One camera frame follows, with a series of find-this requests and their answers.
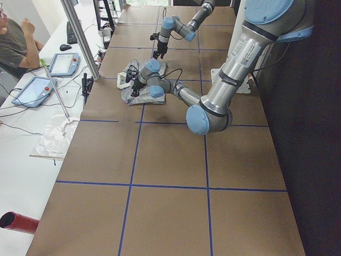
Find black clamp tool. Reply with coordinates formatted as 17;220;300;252
82;73;94;108

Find blue teach pendant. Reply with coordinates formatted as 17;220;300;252
11;76;54;108
49;53;80;77

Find black keyboard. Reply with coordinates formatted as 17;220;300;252
66;21;78;45

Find seated person in grey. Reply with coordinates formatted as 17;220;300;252
1;4;44;79

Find black metal rack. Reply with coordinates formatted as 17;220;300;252
93;0;121;31

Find lower blue teach pendant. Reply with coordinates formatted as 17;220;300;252
11;76;54;108

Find clear plastic bag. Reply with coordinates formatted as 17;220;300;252
30;113;80;160

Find aluminium frame post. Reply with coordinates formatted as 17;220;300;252
61;0;100;81

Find upper blue teach pendant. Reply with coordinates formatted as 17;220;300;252
49;53;80;77

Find blue white striped polo shirt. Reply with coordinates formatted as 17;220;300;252
117;59;166;106

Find green tipped grabber stick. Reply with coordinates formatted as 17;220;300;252
40;59;70;121

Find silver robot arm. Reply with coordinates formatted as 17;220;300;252
126;1;315;135
150;0;215;59

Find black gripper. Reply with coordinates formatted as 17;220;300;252
125;68;147;97
150;32;168;59

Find black computer mouse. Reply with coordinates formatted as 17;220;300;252
59;44;72;51

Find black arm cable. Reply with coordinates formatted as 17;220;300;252
159;68;184;91

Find red bottle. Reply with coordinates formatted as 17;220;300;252
1;212;39;235

